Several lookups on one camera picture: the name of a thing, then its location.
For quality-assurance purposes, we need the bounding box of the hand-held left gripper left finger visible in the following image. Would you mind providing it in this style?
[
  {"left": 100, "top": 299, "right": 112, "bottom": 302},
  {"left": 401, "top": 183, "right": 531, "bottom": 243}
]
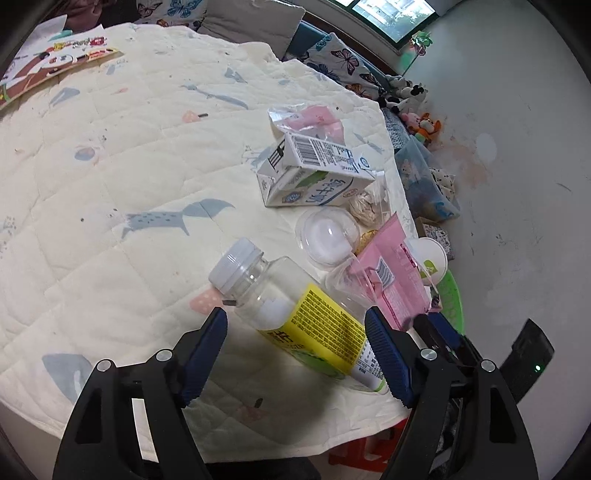
[{"left": 52, "top": 305, "right": 229, "bottom": 480}]

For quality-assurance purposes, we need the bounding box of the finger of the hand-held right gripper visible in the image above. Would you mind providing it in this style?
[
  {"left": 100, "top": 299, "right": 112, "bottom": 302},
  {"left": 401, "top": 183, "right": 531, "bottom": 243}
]
[
  {"left": 427, "top": 311, "right": 482, "bottom": 366},
  {"left": 412, "top": 315, "right": 455, "bottom": 358}
]

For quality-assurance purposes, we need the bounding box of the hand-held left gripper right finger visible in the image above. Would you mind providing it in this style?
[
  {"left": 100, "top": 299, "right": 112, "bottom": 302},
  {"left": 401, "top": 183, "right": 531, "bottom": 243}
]
[{"left": 364, "top": 305, "right": 539, "bottom": 480}]

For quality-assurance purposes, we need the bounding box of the green plastic basket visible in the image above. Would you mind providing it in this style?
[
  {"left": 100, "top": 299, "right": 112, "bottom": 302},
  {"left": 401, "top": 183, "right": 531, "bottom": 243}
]
[{"left": 427, "top": 270, "right": 464, "bottom": 333}]

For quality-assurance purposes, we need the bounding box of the clear bottle with yellow label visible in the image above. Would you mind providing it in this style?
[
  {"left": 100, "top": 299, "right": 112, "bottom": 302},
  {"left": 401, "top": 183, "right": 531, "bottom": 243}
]
[{"left": 208, "top": 237, "right": 391, "bottom": 395}]

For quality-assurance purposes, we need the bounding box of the pink snack packet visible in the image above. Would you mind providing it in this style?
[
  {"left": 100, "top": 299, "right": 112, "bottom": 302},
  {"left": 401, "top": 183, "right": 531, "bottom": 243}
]
[{"left": 346, "top": 212, "right": 432, "bottom": 333}]

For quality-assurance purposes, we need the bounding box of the white cup with green mark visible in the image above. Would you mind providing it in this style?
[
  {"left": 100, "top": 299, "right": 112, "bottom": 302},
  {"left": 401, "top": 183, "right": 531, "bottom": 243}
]
[{"left": 406, "top": 237, "right": 448, "bottom": 284}]

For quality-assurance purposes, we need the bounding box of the clear plastic wrapper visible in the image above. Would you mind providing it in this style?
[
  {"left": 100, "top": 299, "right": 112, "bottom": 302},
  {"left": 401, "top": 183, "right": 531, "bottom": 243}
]
[{"left": 325, "top": 258, "right": 375, "bottom": 319}]

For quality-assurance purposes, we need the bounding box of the small cardboard box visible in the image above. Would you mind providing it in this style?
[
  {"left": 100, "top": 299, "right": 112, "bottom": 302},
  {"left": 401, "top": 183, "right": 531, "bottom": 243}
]
[{"left": 416, "top": 217, "right": 455, "bottom": 261}]

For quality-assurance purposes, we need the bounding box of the red plastic stool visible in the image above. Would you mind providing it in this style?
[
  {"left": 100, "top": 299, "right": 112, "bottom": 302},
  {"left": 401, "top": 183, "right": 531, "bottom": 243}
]
[{"left": 328, "top": 411, "right": 411, "bottom": 472}]

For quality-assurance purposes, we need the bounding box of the clear plastic lid cup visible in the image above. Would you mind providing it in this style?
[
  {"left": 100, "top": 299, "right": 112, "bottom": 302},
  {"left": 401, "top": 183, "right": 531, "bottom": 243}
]
[{"left": 295, "top": 208, "right": 362, "bottom": 267}]

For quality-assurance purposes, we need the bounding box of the clear plastic storage bin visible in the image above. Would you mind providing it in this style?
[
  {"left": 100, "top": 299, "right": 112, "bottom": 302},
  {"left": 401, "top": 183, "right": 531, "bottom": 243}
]
[{"left": 394, "top": 138, "right": 462, "bottom": 222}]

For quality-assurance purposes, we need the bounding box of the white milk carton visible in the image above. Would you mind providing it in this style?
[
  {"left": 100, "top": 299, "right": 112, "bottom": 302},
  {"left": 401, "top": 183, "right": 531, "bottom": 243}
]
[{"left": 255, "top": 131, "right": 385, "bottom": 209}]

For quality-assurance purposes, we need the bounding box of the cream quilted whale-print blanket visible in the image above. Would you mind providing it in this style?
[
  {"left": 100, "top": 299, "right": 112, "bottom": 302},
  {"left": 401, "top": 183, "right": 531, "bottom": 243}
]
[{"left": 0, "top": 23, "right": 416, "bottom": 462}]

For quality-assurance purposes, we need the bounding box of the orange tiger plush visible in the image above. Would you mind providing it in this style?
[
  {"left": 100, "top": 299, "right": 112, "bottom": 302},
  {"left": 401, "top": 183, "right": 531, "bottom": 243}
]
[{"left": 413, "top": 115, "right": 441, "bottom": 144}]

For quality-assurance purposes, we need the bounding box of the blue white patterned cloth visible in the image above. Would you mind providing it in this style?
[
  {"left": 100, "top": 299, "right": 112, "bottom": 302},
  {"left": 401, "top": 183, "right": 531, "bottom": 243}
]
[{"left": 382, "top": 108, "right": 408, "bottom": 149}]

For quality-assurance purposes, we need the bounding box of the pink clear plastic bag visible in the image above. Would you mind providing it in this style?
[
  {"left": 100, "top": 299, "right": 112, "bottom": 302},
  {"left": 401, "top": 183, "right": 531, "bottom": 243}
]
[{"left": 268, "top": 104, "right": 347, "bottom": 148}]

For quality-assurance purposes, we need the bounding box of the black and white cow plush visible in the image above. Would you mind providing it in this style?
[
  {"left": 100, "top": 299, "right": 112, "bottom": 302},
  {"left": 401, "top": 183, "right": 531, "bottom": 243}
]
[{"left": 379, "top": 74, "right": 426, "bottom": 109}]

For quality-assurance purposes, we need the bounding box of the butterfly print pillow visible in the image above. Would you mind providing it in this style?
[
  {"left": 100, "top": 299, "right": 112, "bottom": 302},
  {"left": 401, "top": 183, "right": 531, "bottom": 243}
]
[
  {"left": 136, "top": 0, "right": 208, "bottom": 31},
  {"left": 300, "top": 32, "right": 393, "bottom": 100}
]

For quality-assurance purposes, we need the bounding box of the green pinwheel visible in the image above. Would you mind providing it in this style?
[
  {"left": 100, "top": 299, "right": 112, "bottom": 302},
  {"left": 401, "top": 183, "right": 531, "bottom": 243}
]
[{"left": 399, "top": 30, "right": 437, "bottom": 77}]

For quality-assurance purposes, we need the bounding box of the window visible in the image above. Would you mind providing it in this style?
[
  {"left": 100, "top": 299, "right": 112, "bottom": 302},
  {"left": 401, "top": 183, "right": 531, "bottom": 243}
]
[{"left": 337, "top": 0, "right": 444, "bottom": 44}]

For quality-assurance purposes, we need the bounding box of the grey pillow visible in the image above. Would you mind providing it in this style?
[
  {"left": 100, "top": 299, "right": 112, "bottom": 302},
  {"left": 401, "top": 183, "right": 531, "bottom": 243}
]
[{"left": 196, "top": 0, "right": 305, "bottom": 61}]

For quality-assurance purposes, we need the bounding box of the children's picture book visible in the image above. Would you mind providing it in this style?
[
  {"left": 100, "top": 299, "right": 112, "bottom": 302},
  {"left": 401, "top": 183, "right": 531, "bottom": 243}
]
[{"left": 0, "top": 25, "right": 125, "bottom": 109}]

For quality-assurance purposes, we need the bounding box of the pink clothing pile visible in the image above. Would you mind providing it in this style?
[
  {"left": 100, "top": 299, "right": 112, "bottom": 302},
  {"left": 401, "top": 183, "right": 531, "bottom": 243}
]
[{"left": 55, "top": 0, "right": 139, "bottom": 28}]

